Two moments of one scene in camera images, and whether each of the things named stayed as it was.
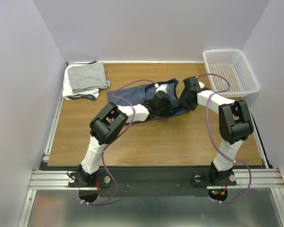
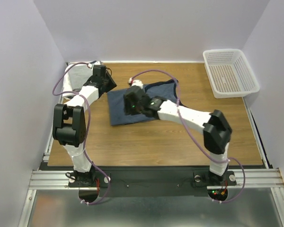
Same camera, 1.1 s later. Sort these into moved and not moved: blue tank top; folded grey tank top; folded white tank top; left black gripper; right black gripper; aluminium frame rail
Moved: left black gripper; right black gripper
Not moved: aluminium frame rail; folded white tank top; folded grey tank top; blue tank top
